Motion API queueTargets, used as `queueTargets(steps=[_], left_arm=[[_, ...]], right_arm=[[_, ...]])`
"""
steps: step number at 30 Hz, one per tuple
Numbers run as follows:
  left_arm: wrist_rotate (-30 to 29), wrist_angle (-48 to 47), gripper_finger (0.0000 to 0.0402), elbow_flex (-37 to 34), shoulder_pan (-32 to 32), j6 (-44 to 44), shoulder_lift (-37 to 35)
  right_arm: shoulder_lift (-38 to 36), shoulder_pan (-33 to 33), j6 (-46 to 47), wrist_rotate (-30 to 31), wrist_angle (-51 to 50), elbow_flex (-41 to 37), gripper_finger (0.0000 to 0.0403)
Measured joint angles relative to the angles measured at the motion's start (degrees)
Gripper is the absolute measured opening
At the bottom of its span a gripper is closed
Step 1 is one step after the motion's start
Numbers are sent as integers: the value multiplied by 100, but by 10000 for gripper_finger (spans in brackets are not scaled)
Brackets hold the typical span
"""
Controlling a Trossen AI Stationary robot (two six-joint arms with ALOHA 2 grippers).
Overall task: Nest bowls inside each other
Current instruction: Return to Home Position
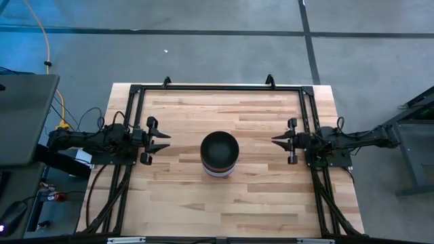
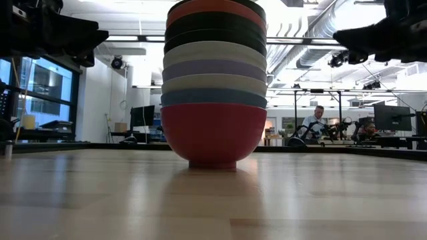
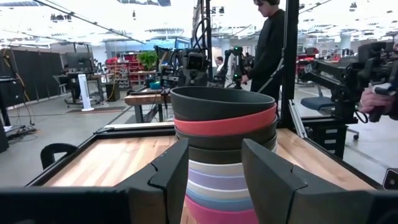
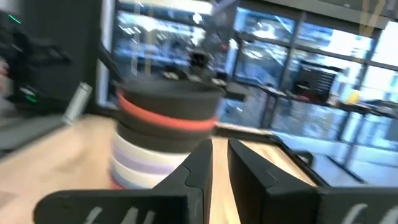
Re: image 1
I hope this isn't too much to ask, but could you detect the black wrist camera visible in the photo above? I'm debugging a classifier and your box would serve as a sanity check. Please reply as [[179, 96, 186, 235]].
[[297, 131, 311, 148], [131, 125, 146, 147]]

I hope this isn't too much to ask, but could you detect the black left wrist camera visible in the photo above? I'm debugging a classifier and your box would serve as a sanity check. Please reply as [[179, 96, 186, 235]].
[[131, 125, 146, 147]]

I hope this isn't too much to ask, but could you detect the grey side desk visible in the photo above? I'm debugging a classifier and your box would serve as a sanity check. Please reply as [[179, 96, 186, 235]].
[[0, 161, 47, 240]]

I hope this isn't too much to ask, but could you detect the black cable loop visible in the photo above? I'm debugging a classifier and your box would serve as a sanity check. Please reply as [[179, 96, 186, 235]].
[[76, 107, 105, 132]]

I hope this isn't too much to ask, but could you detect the lavender plastic bowl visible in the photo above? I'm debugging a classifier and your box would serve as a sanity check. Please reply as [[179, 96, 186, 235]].
[[203, 165, 236, 178]]

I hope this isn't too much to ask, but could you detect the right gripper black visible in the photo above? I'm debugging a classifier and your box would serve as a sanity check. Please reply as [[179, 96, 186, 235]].
[[271, 117, 308, 166]]

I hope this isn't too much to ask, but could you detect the small red device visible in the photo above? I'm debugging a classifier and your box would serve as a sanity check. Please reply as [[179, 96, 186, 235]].
[[45, 190, 68, 203]]

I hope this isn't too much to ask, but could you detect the black aluminium table frame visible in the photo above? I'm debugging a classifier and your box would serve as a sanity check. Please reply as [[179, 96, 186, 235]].
[[76, 73, 366, 244]]

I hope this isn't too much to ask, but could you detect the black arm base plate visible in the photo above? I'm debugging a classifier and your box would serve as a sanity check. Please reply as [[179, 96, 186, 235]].
[[304, 140, 353, 169], [90, 148, 139, 166]]

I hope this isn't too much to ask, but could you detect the yellow cable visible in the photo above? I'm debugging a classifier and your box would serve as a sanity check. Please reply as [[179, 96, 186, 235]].
[[22, 0, 71, 131]]

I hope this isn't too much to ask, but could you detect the dark curved cable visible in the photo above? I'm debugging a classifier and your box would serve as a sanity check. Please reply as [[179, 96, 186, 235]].
[[85, 164, 109, 228]]

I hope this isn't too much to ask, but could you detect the white box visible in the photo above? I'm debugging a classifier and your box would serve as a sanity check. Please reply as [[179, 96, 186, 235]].
[[75, 148, 93, 166]]

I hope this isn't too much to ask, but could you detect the black angled bar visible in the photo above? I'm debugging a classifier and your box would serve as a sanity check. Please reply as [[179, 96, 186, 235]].
[[33, 144, 92, 180]]

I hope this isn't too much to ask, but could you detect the grey laptop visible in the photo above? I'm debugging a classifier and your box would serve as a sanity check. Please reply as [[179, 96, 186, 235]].
[[0, 73, 61, 166]]

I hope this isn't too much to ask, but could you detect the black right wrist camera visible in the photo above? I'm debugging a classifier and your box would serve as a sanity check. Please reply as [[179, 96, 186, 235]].
[[297, 131, 311, 148]]

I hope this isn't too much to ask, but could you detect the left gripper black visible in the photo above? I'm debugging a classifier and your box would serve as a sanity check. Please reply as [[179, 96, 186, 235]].
[[140, 117, 172, 166]]

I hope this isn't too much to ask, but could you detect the black computer mouse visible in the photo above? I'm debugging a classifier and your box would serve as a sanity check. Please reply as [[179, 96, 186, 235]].
[[0, 200, 28, 237]]

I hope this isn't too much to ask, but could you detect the black metal cart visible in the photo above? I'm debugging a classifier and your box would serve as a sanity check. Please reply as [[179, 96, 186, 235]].
[[374, 86, 434, 197]]

